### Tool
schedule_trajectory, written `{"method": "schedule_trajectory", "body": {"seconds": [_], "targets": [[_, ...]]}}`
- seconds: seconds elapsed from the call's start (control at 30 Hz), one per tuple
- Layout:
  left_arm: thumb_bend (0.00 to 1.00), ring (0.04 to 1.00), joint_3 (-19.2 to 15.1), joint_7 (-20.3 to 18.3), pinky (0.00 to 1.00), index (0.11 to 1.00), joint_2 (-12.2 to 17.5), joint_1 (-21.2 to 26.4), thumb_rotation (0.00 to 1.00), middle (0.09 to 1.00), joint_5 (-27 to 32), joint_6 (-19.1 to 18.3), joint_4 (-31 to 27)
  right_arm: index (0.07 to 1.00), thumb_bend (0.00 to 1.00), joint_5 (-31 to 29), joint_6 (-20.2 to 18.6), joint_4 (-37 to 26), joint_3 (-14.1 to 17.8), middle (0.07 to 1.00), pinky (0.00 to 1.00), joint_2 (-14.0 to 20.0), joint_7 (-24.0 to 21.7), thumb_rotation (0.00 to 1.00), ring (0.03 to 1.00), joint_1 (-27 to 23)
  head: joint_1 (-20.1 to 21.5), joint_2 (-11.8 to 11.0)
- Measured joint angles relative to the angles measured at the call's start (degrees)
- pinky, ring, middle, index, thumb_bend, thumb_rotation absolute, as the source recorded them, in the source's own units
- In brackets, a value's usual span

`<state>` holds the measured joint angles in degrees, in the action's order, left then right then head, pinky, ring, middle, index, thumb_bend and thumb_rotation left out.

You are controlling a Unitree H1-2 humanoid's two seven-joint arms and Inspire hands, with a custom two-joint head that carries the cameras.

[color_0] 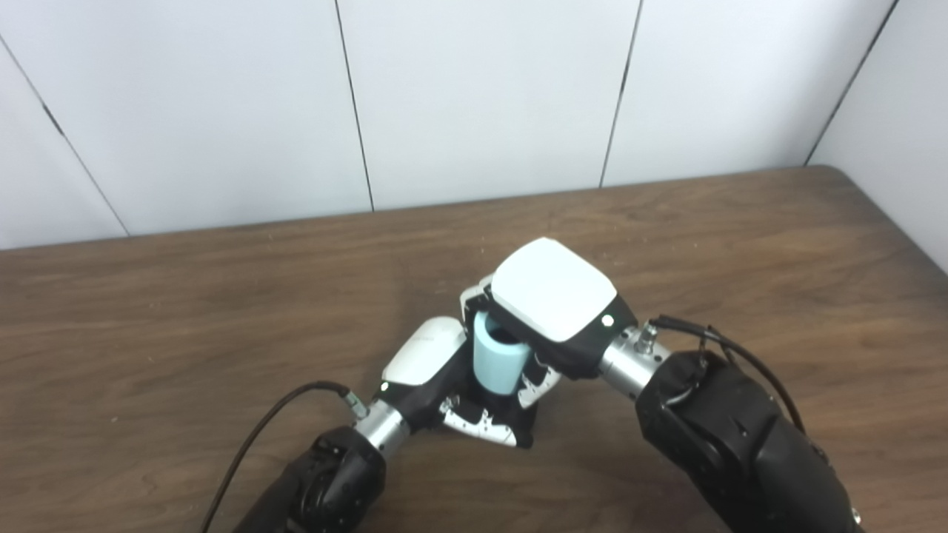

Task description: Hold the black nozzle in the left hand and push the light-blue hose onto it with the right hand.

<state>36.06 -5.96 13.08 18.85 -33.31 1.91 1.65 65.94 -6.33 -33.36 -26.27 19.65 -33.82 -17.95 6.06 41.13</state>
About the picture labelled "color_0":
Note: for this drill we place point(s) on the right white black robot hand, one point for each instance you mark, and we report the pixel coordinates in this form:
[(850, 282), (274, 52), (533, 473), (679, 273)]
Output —
[(552, 289)]

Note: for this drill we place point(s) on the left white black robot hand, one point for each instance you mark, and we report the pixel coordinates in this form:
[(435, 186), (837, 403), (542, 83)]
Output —
[(422, 363)]

